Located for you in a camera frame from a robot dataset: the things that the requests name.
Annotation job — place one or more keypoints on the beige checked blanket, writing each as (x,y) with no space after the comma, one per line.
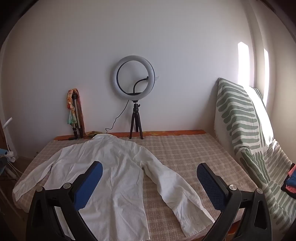
(185,150)

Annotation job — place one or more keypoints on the white long-sleeved shirt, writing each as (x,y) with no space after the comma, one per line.
(115,176)

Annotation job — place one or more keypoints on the small black tripod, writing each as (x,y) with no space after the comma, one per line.
(136,109)

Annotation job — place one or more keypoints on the folded silver tripod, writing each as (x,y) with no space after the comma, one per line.
(75,105)

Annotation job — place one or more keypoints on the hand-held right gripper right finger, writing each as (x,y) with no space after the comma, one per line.
(209,183)

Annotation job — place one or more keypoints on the green and white patterned cushion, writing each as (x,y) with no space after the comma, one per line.
(235,111)

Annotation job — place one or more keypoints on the pile of coloured clothes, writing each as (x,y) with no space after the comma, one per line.
(291,183)

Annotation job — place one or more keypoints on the colourful patterned scarf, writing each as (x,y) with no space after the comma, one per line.
(69,97)

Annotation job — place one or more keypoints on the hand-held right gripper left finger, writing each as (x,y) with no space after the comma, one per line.
(89,183)

